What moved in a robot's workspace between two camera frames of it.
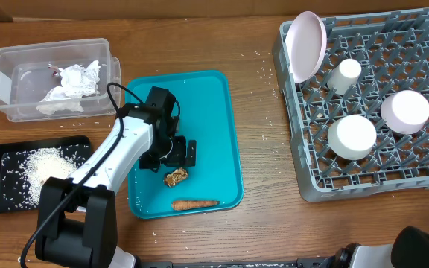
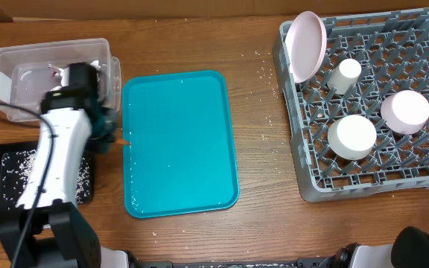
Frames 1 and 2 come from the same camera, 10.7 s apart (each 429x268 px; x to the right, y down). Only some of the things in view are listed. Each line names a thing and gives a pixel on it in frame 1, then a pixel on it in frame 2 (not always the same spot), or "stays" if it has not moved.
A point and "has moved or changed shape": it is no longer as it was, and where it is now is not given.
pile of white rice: [24, 173] stays
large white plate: [305, 45] stays
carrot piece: [184, 205] has moved or changed shape
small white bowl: [351, 137] stays
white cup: [344, 76] stays
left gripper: [178, 158] → [103, 145]
